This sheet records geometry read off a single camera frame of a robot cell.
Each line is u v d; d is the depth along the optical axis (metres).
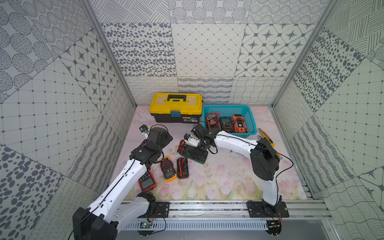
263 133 1.04
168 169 0.84
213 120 1.00
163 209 0.73
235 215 0.73
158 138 0.58
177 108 0.99
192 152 0.80
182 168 0.84
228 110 1.01
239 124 1.04
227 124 1.05
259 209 0.73
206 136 0.66
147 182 0.78
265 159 0.50
